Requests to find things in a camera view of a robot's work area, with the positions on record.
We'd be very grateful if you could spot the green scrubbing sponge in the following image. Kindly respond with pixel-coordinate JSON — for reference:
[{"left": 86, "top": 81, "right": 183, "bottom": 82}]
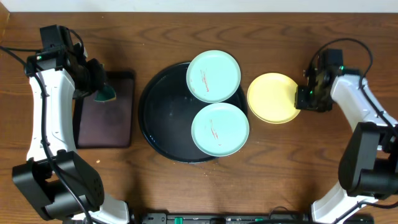
[{"left": 95, "top": 85, "right": 116, "bottom": 102}]

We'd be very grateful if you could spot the black rectangular tray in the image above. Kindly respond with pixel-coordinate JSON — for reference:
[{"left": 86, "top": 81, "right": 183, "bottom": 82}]
[{"left": 73, "top": 70, "right": 135, "bottom": 149}]

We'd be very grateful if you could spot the mint green plate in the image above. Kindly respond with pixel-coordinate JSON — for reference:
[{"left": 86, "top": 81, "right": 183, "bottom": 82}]
[
  {"left": 186, "top": 50, "right": 241, "bottom": 103},
  {"left": 191, "top": 103, "right": 250, "bottom": 157}
]

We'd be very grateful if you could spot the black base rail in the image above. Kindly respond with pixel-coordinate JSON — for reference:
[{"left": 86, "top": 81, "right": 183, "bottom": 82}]
[{"left": 134, "top": 212, "right": 313, "bottom": 224}]

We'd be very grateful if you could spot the yellow plate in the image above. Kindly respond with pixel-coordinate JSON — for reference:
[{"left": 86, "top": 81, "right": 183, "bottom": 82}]
[{"left": 247, "top": 73, "right": 300, "bottom": 124}]

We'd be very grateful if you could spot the black round tray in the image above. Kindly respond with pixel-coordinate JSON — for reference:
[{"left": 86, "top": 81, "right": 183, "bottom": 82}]
[{"left": 138, "top": 62, "right": 248, "bottom": 163}]

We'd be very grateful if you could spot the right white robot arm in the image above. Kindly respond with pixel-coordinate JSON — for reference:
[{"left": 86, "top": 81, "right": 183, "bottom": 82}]
[{"left": 295, "top": 65, "right": 397, "bottom": 223}]

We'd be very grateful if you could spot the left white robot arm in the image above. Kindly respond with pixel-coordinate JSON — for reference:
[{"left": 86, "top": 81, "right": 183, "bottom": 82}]
[{"left": 12, "top": 44, "right": 130, "bottom": 223}]

